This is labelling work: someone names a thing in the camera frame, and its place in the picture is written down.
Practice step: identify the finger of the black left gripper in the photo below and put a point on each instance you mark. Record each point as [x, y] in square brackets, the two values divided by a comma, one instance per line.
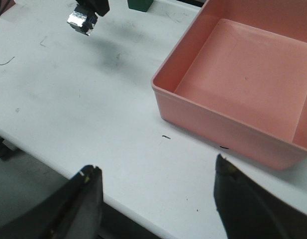
[101, 7]

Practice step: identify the pink cube block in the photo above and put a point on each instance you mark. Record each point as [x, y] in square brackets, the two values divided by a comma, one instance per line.
[10, 4]

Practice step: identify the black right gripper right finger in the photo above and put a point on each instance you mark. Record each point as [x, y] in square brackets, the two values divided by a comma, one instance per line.
[248, 211]

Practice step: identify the pink plastic bin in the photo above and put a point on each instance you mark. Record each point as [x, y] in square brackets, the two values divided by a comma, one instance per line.
[238, 77]

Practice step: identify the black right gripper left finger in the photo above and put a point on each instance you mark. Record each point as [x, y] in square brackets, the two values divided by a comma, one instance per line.
[74, 211]

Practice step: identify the yellow push button switch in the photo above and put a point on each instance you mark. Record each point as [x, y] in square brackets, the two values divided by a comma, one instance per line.
[82, 20]

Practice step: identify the green cube block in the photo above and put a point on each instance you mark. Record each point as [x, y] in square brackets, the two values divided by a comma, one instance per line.
[140, 5]

